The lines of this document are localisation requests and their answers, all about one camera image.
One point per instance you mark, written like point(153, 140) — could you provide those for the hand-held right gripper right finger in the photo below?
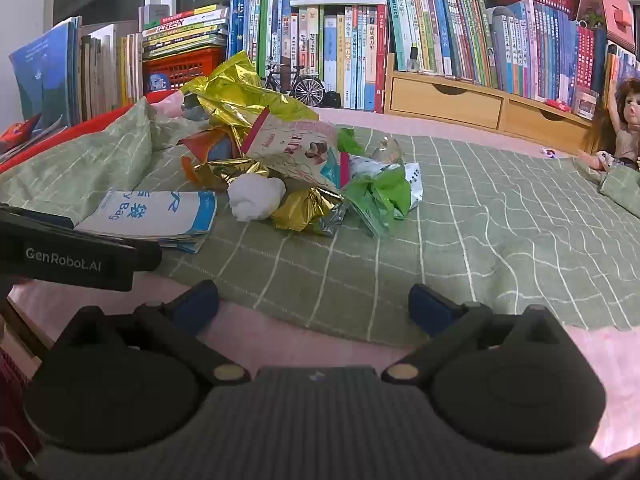
point(431, 307)

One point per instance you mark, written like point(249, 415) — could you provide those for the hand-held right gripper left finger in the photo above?
point(192, 306)

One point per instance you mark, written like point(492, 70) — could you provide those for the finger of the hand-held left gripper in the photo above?
point(149, 257)

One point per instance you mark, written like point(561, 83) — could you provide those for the white tissue ball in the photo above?
point(255, 197)

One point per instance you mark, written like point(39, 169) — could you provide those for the green plastic wrapper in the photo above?
point(380, 195)

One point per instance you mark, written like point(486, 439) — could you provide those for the yellow-green foil bag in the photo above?
point(235, 90)

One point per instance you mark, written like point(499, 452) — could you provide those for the row of beige upright books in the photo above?
point(107, 72)

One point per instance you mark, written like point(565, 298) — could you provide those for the stack of flat colourful books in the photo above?
point(185, 30)

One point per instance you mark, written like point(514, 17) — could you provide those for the row of slim paperback books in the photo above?
point(500, 45)

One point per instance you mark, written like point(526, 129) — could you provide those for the row of thin colourful books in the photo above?
point(622, 67)

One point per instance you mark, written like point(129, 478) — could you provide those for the white blue paper bag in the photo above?
point(150, 215)

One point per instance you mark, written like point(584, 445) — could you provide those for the green checked cloth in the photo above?
point(450, 210)

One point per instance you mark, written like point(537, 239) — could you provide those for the red plastic tray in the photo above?
point(60, 137)

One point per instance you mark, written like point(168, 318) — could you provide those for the red flat picture book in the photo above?
point(20, 135)

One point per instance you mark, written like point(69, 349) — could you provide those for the white printed wrapper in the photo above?
point(415, 180)

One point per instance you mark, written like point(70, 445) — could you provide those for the silver foil wrapper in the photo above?
point(332, 222)

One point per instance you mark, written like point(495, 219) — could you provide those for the person's maroon striped clothing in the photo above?
point(15, 410)

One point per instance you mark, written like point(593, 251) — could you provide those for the clear plastic wrapper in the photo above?
point(387, 150)

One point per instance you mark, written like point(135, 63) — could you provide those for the beige patterned snack bag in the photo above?
point(290, 145)

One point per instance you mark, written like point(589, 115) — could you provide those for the large blue picture book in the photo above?
point(42, 75)

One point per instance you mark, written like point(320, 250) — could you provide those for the red plastic basket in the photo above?
point(185, 67)

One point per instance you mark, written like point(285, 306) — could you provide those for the wooden drawer organizer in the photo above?
point(445, 102)

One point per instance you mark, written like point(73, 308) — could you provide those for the black model bicycle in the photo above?
point(305, 87)

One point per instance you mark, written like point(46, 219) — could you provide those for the small black case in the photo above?
point(332, 99)

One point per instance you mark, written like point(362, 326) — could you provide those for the small glass bottle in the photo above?
point(413, 60)

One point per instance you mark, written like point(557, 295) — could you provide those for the small clear box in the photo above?
point(585, 102)

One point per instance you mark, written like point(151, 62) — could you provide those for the brown-haired doll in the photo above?
point(627, 120)

